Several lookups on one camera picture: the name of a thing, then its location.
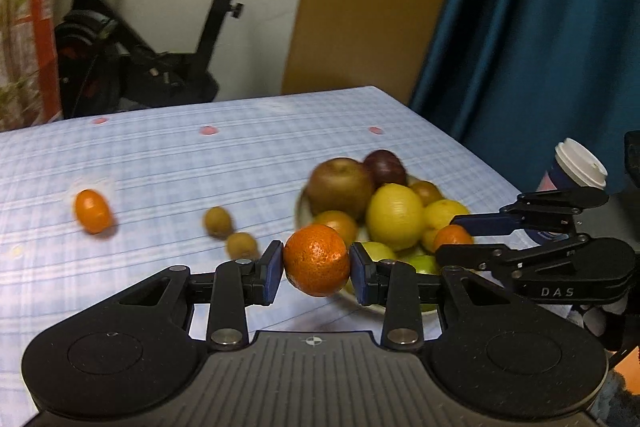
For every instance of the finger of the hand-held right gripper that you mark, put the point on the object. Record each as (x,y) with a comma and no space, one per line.
(470,254)
(490,223)

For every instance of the person's right hand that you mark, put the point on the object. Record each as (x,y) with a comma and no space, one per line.
(595,314)

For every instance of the dark red passion fruit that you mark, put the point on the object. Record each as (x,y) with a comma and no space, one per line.
(384,168)

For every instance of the wooden door panel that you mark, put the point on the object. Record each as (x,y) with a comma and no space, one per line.
(375,7)

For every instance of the green round fruit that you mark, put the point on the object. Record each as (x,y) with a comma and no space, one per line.
(378,251)
(424,263)

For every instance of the red yellow apple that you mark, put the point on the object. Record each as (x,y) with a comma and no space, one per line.
(341,187)

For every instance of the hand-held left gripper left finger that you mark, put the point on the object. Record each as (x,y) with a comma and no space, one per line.
(273,272)

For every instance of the yellow lemon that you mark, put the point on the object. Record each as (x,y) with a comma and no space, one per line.
(395,216)
(440,214)

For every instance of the paper cup with white lid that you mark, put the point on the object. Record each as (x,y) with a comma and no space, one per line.
(580,162)

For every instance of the plaid tablecloth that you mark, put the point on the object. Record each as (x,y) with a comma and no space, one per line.
(150,157)

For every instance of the black exercise bike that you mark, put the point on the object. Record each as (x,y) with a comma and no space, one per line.
(150,77)

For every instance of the printed backdrop cloth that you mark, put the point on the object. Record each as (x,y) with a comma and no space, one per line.
(25,32)

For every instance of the brown kiwi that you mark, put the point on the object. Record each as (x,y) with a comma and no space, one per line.
(218,222)
(242,245)

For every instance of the blue curtain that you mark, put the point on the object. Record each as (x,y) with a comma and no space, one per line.
(525,32)

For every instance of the brown round fruit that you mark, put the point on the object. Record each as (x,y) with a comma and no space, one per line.
(427,192)

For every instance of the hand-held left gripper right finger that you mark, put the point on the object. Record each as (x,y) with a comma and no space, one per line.
(361,274)

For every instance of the beige bowl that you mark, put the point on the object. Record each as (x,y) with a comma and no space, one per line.
(370,310)

